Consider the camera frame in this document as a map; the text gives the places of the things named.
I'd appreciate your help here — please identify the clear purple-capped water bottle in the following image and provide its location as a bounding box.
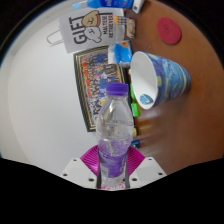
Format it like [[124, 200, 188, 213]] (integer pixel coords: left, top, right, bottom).
[[95, 82, 135, 190]]

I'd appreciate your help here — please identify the framed group photo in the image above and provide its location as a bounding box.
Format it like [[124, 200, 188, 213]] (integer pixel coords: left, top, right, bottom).
[[73, 45, 129, 133]]

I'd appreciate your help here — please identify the white remote control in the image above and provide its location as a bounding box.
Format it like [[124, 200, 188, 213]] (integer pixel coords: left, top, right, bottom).
[[131, 0, 147, 14]]

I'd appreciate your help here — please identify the small patterned snack packet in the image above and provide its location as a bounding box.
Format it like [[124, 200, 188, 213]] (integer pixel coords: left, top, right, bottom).
[[123, 17, 137, 40]]

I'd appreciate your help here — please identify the flat round red coaster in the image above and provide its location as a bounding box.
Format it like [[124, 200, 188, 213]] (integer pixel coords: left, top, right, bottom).
[[156, 17, 183, 46]]

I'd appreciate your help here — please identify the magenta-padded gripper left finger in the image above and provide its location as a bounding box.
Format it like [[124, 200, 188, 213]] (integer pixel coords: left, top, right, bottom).
[[59, 144, 101, 190]]

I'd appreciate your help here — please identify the blue patterned paper cup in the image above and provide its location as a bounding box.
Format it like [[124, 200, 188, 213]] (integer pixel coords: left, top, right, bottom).
[[129, 50, 192, 111]]

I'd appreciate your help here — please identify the colourful puzzle cube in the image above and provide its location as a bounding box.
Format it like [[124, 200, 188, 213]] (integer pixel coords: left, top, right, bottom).
[[114, 14, 128, 26]]

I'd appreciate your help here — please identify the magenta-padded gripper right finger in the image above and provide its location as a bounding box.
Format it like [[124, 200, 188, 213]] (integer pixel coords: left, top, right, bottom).
[[124, 145, 168, 190]]

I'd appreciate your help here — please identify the white paper gift bag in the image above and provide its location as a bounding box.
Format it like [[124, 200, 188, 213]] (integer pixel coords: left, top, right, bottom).
[[45, 8, 126, 54]]

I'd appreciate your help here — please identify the blue detergent bottle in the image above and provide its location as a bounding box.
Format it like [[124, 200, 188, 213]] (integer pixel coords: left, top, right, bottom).
[[72, 0, 135, 11]]

